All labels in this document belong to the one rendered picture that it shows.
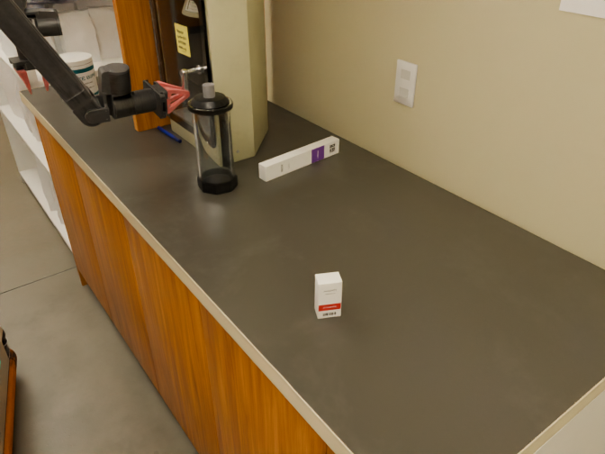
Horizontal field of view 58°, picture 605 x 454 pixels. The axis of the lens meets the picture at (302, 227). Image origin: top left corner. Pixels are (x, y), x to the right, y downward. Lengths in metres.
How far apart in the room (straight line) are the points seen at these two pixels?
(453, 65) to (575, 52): 0.30
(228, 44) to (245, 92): 0.14
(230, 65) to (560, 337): 0.99
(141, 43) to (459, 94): 0.93
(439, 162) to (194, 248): 0.68
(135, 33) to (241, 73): 0.40
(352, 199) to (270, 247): 0.29
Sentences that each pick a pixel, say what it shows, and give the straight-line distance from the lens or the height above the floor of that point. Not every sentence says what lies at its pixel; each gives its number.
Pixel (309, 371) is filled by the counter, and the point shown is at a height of 0.94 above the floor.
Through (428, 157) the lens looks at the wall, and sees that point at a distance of 1.52.
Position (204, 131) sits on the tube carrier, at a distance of 1.34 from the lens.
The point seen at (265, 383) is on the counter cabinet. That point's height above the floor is 0.81.
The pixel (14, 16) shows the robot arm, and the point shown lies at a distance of 1.31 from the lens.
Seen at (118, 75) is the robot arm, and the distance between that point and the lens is 1.37.
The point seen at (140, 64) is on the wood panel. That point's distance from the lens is 1.78.
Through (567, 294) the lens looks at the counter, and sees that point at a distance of 1.18.
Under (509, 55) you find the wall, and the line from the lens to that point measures 1.31.
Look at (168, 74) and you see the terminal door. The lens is 1.69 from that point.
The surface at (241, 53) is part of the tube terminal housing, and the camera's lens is 1.48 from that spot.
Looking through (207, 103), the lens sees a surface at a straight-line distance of 1.32.
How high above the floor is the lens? 1.62
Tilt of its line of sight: 33 degrees down
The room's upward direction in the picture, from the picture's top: straight up
